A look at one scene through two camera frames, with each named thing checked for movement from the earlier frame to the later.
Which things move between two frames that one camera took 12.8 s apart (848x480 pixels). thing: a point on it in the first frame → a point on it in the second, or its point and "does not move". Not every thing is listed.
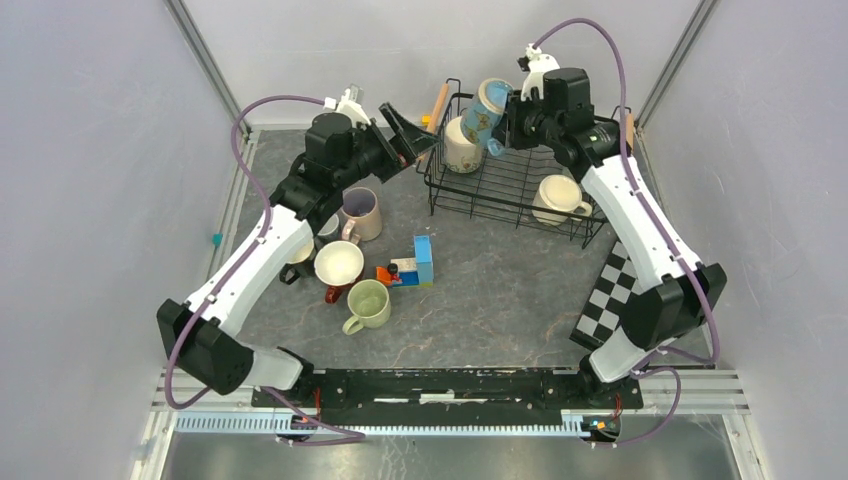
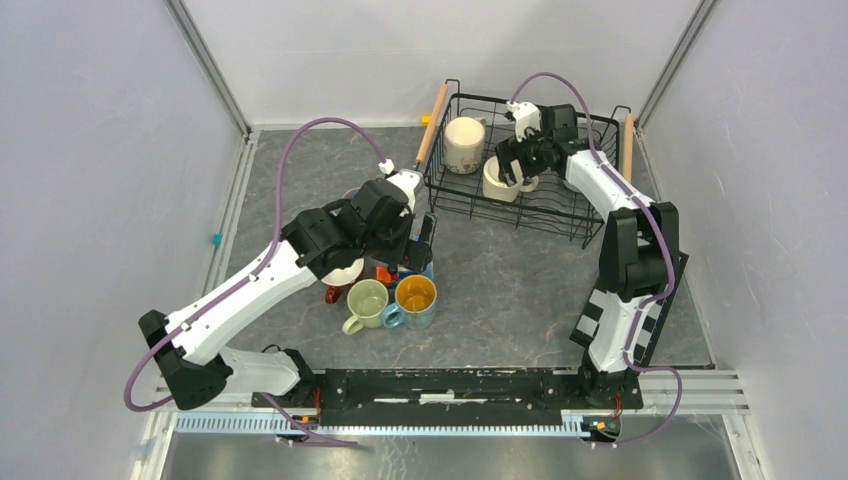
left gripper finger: [408, 130] → [427, 237]
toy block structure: [410, 272] does not move
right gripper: [513, 135] → [510, 149]
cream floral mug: [461, 154] does not move
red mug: [338, 264] does not move
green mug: [369, 302] does not move
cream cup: [558, 201] → [494, 187]
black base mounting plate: [449, 393] does not move
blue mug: [481, 118] → [414, 306]
